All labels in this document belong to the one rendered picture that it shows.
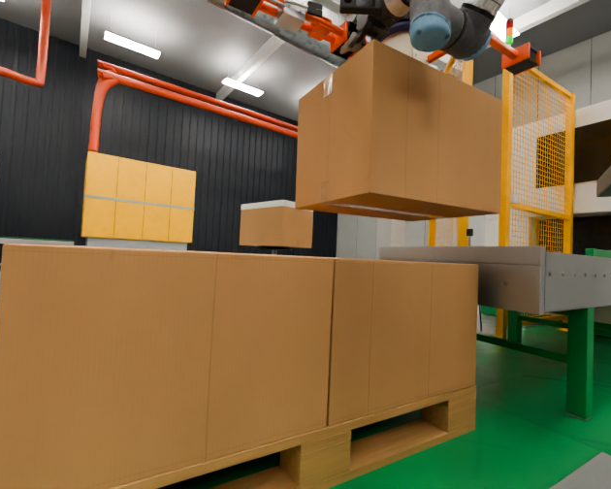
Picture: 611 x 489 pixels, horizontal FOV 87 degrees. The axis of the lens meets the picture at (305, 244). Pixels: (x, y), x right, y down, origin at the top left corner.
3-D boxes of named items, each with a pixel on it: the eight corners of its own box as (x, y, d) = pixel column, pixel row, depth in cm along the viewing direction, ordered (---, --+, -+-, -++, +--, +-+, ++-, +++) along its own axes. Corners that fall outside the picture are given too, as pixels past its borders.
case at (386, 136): (410, 221, 146) (412, 134, 147) (500, 213, 112) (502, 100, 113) (294, 209, 116) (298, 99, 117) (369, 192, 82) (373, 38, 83)
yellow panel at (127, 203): (179, 270, 852) (185, 178, 860) (190, 273, 779) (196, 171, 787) (78, 269, 720) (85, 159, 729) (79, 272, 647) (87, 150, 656)
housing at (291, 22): (294, 34, 97) (294, 19, 97) (305, 21, 91) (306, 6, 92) (273, 25, 94) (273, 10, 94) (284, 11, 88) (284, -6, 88)
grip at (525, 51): (513, 76, 116) (513, 62, 117) (540, 65, 109) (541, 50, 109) (501, 69, 112) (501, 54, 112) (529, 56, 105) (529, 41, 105)
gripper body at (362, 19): (374, 46, 99) (405, 21, 89) (353, 34, 95) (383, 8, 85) (375, 21, 100) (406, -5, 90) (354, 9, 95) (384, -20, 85)
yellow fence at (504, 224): (562, 328, 289) (566, 98, 296) (576, 331, 280) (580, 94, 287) (489, 341, 229) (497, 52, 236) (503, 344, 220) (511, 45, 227)
